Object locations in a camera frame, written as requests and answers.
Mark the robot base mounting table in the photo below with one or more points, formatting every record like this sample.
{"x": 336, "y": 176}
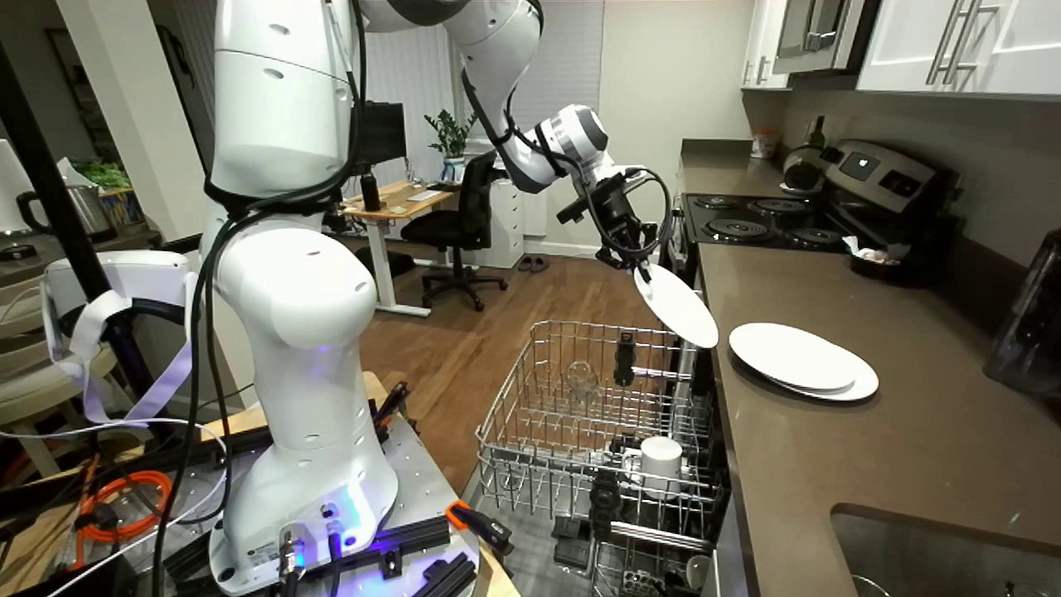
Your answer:
{"x": 347, "y": 495}

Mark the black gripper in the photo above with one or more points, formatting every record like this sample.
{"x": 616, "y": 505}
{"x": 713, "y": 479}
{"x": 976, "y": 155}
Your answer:
{"x": 626, "y": 238}

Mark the open dishwasher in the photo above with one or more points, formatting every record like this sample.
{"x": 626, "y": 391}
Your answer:
{"x": 566, "y": 559}

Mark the kitchen sink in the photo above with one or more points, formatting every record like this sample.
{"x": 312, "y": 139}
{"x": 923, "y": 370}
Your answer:
{"x": 896, "y": 556}

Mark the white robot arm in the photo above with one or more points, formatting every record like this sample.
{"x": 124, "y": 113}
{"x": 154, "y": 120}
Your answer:
{"x": 291, "y": 135}

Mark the potted green plant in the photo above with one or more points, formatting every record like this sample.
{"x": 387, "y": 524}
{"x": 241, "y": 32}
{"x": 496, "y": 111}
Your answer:
{"x": 454, "y": 143}

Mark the white plate stack on counter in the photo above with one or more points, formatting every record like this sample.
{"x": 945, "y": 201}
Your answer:
{"x": 804, "y": 364}

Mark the white upper cabinets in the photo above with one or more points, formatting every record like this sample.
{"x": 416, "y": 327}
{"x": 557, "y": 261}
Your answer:
{"x": 949, "y": 46}

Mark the black stove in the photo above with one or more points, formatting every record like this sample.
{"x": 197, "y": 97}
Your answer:
{"x": 882, "y": 206}

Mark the black office chair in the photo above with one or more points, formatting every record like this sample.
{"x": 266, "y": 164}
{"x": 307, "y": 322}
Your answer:
{"x": 460, "y": 229}

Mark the wire dishwasher rack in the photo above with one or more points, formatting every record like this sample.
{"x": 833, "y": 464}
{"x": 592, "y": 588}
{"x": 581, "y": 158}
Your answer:
{"x": 561, "y": 437}

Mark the white mug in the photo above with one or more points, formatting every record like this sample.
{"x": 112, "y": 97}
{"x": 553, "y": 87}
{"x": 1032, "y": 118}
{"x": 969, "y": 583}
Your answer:
{"x": 662, "y": 454}

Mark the black bottle in rack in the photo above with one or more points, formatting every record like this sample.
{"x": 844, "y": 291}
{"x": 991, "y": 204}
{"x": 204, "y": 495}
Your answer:
{"x": 626, "y": 359}

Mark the wooden desk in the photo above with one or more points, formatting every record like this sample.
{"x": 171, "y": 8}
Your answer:
{"x": 397, "y": 204}

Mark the black kettle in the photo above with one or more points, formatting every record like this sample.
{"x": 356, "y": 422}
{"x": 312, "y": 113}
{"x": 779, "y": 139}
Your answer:
{"x": 807, "y": 164}

